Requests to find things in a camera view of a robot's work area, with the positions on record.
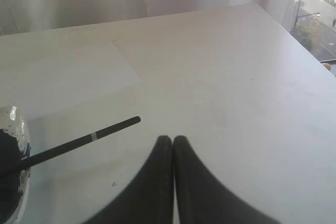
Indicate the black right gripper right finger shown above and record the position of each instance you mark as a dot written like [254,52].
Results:
[201,197]

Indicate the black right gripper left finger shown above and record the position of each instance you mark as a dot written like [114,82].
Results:
[149,197]

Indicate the black paintbrush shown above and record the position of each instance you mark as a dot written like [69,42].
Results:
[74,144]

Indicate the white plate with blue paint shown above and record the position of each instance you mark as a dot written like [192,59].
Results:
[15,146]

